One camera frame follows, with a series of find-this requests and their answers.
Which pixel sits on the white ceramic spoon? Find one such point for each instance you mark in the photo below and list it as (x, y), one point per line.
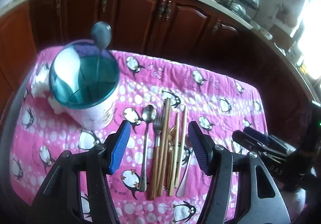
(67, 66)

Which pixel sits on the white floral utensil holder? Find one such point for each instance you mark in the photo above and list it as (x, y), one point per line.
(93, 104)

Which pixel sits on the steel fork wooden handle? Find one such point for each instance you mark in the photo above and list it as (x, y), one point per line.
(157, 128)

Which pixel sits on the white crumpled tissue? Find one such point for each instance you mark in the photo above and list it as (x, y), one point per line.
(40, 88)

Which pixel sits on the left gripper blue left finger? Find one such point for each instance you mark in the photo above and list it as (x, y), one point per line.
(117, 146)

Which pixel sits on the small steel spoon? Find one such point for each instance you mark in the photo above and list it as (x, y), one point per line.
(101, 34)

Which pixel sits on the gold wooden fork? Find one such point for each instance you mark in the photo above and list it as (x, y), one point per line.
(182, 187)

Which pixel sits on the wooden kitchen cabinets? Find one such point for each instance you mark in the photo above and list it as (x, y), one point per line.
(197, 32)

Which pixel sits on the pink penguin cloth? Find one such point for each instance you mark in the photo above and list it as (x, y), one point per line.
(219, 104)

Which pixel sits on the black dish rack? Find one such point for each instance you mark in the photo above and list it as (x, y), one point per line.
(246, 9)

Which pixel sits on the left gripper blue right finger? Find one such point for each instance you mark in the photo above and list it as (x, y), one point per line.
(202, 148)

